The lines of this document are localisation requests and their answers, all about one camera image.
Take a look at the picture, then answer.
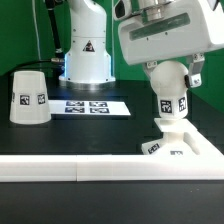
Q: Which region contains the white lamp base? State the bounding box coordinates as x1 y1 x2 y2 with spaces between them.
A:
141 118 196 157

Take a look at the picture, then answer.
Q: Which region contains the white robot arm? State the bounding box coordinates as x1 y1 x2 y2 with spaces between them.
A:
60 0 224 87

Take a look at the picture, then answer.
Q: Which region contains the black cable hose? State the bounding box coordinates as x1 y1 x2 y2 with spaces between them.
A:
9 0 67 73

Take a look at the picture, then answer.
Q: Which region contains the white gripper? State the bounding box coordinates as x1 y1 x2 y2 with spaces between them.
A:
118 0 224 88

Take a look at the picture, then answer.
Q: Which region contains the thin white cable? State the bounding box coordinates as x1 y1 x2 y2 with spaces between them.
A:
31 0 42 61

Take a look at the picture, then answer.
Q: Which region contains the white L-shaped fence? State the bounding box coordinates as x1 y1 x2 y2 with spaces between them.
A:
0 129 224 182

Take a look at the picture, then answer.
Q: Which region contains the white marker sheet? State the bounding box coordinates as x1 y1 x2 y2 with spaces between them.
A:
49 100 131 116

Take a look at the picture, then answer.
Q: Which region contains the white lamp shade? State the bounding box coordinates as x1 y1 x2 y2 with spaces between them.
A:
10 71 51 125

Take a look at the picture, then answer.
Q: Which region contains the white lamp bulb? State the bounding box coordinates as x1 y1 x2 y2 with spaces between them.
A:
150 61 188 120

